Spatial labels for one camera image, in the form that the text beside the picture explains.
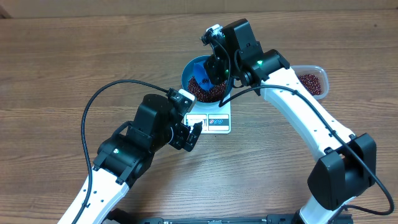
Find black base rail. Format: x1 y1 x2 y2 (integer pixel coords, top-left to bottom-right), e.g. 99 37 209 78
102 208 299 224

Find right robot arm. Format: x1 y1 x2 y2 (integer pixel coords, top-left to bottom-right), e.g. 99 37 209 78
201 19 376 223

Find blue measuring scoop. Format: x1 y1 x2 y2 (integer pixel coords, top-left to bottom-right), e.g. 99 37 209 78
193 60 214 91

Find red beans in bowl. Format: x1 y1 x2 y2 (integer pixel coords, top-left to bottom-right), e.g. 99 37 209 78
188 77 226 103

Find white kitchen scale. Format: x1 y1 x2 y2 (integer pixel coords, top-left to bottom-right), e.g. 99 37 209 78
183 101 231 134

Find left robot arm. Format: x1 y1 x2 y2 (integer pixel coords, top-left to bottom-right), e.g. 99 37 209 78
59 89 202 223

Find clear plastic container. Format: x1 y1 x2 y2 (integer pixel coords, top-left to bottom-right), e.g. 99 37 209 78
291 65 330 100

